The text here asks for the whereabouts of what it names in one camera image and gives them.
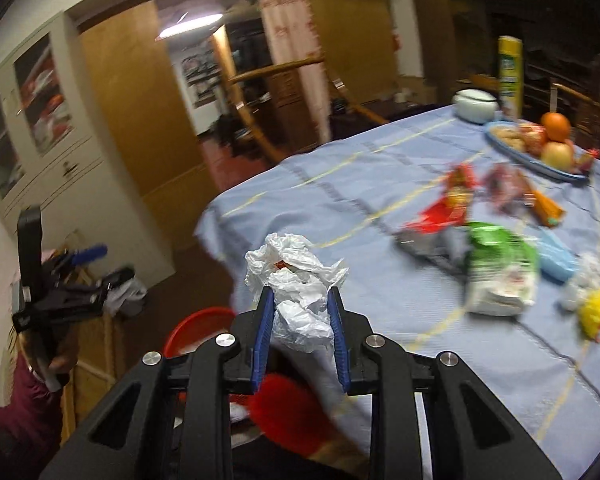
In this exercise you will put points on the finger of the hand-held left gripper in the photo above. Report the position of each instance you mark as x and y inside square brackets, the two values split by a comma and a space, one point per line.
[87, 254]
[117, 279]

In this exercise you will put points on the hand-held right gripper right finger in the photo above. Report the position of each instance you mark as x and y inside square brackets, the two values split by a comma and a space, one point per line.
[339, 340]

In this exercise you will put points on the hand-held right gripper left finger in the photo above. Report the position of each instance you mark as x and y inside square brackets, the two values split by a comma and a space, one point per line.
[263, 340]

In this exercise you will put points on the white plastic bag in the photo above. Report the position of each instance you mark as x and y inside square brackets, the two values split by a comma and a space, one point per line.
[580, 280]
[292, 290]

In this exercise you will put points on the red plastic basket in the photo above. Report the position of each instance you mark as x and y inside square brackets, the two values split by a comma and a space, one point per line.
[200, 330]

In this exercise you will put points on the silver foil wrapper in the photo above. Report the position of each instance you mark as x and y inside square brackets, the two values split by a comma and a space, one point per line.
[430, 246]

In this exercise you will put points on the red snack wrapper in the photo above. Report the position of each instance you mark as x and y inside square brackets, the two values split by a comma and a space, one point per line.
[447, 202]

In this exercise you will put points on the green and white packet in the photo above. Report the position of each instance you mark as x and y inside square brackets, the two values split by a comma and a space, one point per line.
[502, 270]

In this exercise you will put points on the clear pink snack wrapper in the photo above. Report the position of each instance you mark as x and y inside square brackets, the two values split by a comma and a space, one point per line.
[505, 187]

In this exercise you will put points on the person's left forearm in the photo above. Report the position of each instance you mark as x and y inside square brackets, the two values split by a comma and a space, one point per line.
[15, 420]

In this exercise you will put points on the person's left hand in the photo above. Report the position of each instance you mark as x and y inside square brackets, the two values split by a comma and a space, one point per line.
[64, 360]

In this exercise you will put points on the wooden rack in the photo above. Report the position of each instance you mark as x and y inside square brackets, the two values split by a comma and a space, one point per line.
[97, 350]

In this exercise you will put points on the white glass-door cabinet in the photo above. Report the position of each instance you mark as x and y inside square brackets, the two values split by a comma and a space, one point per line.
[35, 120]

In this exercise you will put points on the light blue tablecloth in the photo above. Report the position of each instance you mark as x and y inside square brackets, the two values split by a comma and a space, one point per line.
[360, 195]

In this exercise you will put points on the wooden door panel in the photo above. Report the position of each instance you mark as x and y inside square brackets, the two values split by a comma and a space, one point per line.
[135, 105]

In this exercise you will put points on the light blue packet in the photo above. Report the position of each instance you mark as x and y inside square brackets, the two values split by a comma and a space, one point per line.
[556, 260]

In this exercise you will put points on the orange snack packet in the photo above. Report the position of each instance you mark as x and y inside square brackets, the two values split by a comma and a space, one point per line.
[545, 206]

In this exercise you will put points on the ceiling lamp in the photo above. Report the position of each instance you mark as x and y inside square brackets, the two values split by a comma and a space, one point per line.
[190, 26]

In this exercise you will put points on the curved wooden armchair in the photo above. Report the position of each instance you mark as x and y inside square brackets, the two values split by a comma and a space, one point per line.
[280, 85]

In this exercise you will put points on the blue oval plate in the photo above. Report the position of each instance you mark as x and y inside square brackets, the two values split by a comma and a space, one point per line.
[535, 157]

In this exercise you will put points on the pale ceramic lidded jar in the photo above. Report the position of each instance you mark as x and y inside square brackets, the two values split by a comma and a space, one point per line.
[475, 106]

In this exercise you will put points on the red wrapped snacks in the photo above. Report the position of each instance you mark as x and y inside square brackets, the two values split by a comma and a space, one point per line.
[532, 139]

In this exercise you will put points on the apple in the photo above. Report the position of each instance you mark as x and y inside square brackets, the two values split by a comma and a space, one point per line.
[556, 155]

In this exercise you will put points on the white and red curtain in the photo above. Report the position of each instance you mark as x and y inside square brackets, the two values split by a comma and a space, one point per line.
[292, 45]

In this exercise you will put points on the orange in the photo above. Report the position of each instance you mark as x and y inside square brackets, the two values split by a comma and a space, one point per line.
[556, 126]

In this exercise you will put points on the yellow spray can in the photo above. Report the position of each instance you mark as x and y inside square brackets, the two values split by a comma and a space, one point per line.
[510, 75]

